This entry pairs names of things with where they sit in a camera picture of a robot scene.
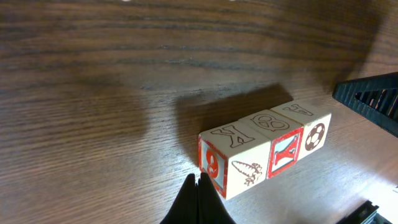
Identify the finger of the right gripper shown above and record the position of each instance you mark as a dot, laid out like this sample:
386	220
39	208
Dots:
374	98
367	213

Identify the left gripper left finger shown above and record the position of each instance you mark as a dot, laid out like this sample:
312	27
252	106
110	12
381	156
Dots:
184	207

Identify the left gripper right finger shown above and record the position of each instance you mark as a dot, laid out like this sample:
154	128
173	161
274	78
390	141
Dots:
210	207

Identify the red Y wooden block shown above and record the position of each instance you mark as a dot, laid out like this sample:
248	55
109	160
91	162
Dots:
234	156
285	135

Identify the soccer ball wooden block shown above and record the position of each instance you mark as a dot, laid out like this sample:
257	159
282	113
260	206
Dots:
315	122

